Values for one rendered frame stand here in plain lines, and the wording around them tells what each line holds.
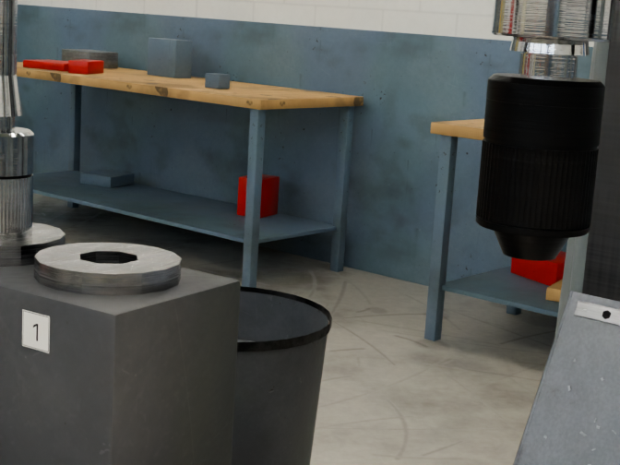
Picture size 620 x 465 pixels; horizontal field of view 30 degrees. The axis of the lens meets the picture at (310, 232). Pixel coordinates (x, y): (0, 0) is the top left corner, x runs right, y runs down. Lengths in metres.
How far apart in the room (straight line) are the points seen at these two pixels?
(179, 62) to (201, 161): 0.64
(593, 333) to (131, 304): 0.37
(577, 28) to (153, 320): 0.32
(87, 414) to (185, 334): 0.08
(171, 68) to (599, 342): 5.46
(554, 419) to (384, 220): 4.90
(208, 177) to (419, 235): 1.44
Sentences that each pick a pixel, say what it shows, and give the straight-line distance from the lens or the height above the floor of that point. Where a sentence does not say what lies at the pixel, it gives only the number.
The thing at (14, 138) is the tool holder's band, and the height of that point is 1.19.
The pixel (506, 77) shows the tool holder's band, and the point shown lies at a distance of 0.47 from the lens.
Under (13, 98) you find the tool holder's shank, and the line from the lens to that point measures 0.77.
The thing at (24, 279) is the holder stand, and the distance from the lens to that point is 0.72.
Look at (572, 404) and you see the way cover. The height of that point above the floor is 1.01.
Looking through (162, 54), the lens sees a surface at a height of 1.00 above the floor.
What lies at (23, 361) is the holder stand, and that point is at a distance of 0.71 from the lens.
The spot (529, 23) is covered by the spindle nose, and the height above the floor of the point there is 1.29.
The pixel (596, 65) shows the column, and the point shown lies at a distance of 0.89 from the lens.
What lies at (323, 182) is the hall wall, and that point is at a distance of 5.98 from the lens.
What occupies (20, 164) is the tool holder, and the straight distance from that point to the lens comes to 0.77.
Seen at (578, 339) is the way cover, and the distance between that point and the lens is 0.89.
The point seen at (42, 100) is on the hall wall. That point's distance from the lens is 7.63.
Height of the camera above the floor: 1.29
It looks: 11 degrees down
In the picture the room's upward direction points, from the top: 4 degrees clockwise
